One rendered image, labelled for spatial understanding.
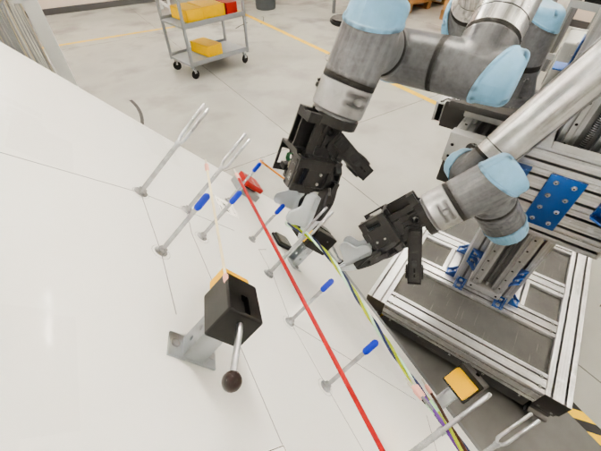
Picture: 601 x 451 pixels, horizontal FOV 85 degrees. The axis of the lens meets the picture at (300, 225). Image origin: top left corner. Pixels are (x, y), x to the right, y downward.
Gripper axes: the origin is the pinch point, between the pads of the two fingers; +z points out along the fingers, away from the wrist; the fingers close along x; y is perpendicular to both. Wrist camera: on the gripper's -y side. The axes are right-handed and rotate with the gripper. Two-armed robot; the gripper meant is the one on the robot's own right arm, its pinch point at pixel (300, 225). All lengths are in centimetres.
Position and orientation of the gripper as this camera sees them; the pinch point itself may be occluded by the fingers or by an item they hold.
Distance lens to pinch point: 58.3
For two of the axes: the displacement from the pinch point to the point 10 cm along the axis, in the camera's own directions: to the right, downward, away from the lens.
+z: -3.4, 8.0, 4.9
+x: 4.0, 5.9, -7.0
